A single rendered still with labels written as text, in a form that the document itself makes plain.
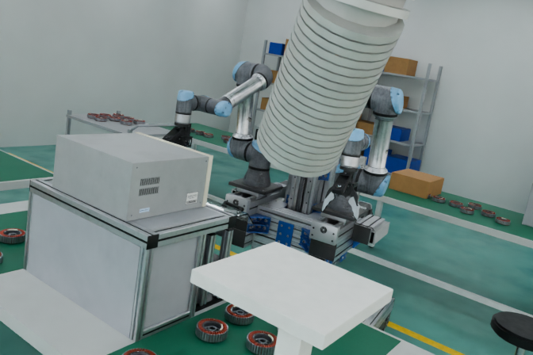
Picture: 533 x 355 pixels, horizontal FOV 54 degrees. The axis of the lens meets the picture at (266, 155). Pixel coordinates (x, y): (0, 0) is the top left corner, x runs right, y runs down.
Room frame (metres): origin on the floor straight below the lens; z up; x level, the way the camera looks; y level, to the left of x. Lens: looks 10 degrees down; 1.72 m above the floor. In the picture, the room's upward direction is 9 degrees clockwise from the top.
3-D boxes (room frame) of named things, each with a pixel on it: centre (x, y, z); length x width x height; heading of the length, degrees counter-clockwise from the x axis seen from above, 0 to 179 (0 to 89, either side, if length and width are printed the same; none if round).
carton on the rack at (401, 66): (8.35, -1.83, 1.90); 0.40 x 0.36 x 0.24; 147
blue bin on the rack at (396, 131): (8.27, -1.93, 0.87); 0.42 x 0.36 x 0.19; 147
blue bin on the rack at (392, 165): (8.14, -2.12, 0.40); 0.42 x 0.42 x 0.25; 55
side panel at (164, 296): (1.69, 0.26, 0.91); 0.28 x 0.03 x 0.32; 145
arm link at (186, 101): (2.48, 0.42, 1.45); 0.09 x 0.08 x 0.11; 146
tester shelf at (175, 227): (1.94, 0.48, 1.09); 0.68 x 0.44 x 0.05; 55
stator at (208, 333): (1.69, 0.09, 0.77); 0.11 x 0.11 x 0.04
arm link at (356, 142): (2.07, -0.33, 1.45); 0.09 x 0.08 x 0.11; 156
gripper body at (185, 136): (2.48, 0.42, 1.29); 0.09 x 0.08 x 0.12; 154
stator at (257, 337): (1.66, -0.09, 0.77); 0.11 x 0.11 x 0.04
